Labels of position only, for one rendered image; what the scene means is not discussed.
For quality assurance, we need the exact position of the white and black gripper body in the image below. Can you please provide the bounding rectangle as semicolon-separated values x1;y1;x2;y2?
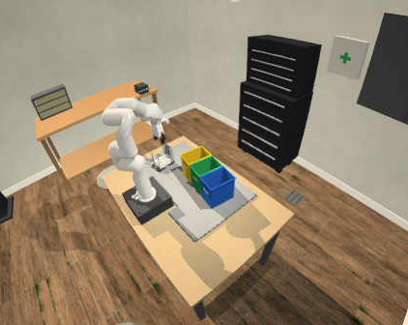
151;122;163;138

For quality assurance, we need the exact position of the blue bin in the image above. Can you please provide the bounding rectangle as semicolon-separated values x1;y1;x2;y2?
199;166;236;209

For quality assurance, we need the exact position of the green bin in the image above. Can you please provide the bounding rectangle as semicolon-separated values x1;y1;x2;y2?
189;156;223;195

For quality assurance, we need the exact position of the yellow open-top bin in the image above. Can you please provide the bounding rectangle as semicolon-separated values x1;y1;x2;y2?
180;146;212;183

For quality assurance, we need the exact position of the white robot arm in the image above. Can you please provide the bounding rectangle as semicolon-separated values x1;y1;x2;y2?
102;98;169;202

